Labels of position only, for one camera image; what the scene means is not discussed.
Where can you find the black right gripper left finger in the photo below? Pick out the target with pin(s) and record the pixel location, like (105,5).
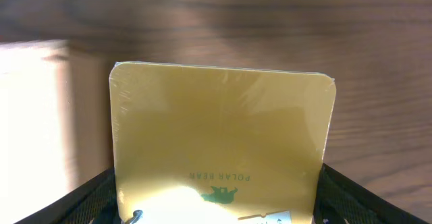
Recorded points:
(81,205)

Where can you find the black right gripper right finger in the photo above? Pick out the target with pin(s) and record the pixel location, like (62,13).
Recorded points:
(341,200)

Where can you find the yellow polar bear notepad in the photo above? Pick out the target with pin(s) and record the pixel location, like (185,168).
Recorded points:
(196,144)

